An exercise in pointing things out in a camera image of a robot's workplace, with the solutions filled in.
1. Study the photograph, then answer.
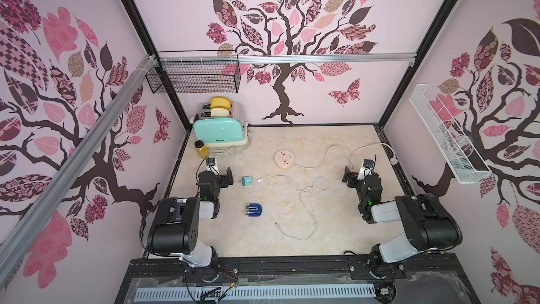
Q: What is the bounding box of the teal usb charger block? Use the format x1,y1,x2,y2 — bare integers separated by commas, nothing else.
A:
240,176,253,187

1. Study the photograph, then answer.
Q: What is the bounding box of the white usb charging cable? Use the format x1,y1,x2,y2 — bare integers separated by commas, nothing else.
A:
256,174,329,242

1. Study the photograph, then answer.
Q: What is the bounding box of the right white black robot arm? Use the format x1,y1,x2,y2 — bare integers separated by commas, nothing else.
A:
342,167,463,272

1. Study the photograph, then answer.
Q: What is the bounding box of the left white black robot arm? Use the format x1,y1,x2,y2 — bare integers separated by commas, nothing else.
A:
141,167,233,270

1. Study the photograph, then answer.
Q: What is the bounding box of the yellow juice bottle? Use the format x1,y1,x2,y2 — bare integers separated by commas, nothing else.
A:
194,140,210,160

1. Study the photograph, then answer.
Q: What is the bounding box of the mint green toaster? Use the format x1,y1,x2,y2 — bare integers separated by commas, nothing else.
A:
191,101,248,148

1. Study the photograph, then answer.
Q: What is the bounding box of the round pink power strip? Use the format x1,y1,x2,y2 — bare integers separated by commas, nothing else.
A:
274,149,295,169

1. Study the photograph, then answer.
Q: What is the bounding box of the pale bread slice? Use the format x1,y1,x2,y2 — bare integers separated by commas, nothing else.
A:
210,107,231,118

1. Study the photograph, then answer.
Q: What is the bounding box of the yellow bread slice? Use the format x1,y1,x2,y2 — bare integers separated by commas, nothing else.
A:
210,97,232,109

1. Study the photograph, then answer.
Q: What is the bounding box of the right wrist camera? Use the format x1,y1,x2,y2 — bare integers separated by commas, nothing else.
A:
357,158,376,180

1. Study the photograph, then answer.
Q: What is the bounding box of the white toaster power cord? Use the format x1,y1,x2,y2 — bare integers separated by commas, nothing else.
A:
208,128,255,158

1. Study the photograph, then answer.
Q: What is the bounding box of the white slotted cable duct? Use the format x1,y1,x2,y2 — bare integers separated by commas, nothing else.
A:
132,284,376,303

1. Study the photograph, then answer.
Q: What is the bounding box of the white wire wall basket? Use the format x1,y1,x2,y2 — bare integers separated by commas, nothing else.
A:
409,84,492,184

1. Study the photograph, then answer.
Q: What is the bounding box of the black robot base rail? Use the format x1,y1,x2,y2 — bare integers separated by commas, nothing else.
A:
115,253,479,303

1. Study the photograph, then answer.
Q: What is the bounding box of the black wire wall basket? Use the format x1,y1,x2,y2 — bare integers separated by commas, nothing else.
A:
146,49,241,94

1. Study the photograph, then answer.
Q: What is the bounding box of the back aluminium rail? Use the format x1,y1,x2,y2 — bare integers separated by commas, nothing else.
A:
160,53,417,65

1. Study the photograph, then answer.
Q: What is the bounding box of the aluminium rail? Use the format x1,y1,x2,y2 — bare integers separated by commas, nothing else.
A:
160,53,417,65
1,55,158,286

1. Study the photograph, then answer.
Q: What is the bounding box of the left aluminium rail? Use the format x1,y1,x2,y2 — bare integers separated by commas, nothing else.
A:
1,55,158,286

